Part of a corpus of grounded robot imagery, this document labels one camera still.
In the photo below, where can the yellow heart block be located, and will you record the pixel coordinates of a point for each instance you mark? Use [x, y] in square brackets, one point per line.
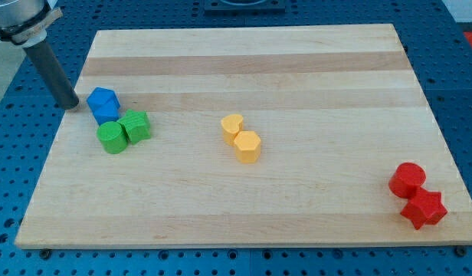
[231, 126]

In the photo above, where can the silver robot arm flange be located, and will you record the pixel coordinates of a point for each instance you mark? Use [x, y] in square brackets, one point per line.
[23, 23]

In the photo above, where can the blue triangle block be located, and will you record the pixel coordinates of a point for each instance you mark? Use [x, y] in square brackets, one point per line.
[100, 96]

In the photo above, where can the blue cube block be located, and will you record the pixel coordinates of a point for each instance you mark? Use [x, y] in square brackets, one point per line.
[106, 113]

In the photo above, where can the yellow hexagon block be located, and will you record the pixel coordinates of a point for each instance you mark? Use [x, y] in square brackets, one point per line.
[247, 146]

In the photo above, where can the red cylinder block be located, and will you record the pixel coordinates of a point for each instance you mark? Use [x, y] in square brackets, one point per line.
[407, 178]

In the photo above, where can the red star block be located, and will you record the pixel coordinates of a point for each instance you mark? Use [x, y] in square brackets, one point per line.
[424, 208]

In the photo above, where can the green star block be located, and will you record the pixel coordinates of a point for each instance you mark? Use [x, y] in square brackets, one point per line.
[136, 125]

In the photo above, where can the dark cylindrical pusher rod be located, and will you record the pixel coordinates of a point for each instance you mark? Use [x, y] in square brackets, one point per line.
[48, 66]

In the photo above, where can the light wooden board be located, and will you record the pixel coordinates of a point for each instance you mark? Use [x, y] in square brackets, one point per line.
[337, 107]

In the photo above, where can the green cylinder block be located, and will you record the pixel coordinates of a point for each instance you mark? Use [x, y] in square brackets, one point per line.
[112, 137]

